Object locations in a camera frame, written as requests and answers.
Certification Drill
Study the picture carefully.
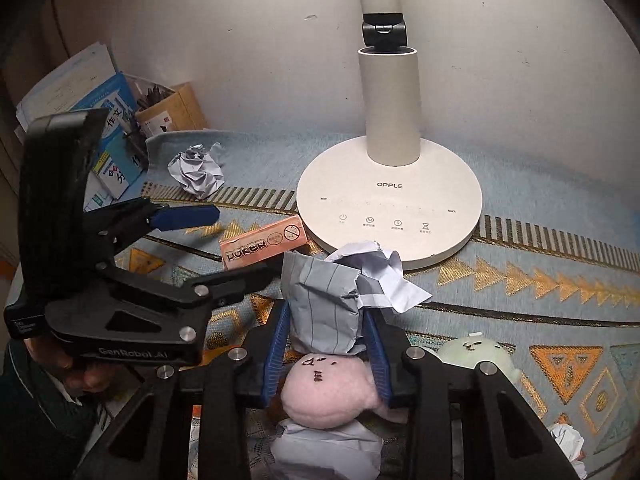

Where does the person's left hand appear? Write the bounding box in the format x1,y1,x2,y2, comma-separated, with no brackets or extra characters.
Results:
27,337,146,396

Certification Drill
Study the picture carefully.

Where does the white desk lamp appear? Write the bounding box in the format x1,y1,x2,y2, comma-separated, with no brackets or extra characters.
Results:
296,0,484,272

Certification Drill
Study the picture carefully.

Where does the pink card box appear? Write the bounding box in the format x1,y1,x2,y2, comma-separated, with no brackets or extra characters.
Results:
218,215,308,271

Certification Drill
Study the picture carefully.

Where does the grey plaid cloth pouch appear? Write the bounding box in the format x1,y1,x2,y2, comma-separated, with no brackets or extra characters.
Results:
281,251,368,356

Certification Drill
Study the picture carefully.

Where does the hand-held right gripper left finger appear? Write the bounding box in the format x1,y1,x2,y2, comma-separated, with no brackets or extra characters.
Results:
75,300,293,480

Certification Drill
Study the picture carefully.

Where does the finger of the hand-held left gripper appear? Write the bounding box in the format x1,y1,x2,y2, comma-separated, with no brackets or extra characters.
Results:
102,262,279,358
82,197,221,261

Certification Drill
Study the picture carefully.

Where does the blue patterned table mat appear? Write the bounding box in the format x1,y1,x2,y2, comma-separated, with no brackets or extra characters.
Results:
115,130,640,480

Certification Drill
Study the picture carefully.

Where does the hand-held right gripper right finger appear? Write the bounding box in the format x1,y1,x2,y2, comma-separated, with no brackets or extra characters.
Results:
361,307,583,480

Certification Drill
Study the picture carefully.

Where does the bundle of dark pens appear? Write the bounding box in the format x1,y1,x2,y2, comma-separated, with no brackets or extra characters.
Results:
136,82,176,111

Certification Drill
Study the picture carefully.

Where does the pink plush toy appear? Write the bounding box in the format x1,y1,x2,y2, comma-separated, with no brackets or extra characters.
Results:
280,352,386,428

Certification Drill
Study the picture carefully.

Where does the pale green plush toy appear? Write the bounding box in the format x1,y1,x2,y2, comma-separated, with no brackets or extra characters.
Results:
437,332,521,386

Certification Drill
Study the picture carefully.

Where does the stack of white papers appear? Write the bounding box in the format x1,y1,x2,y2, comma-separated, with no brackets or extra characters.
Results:
15,42,118,131

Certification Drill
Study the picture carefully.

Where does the cardboard pen box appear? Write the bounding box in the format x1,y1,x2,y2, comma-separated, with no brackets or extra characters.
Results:
135,81,208,138

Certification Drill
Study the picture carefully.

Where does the blue workbook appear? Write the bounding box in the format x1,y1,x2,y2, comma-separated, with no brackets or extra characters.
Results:
75,72,148,201

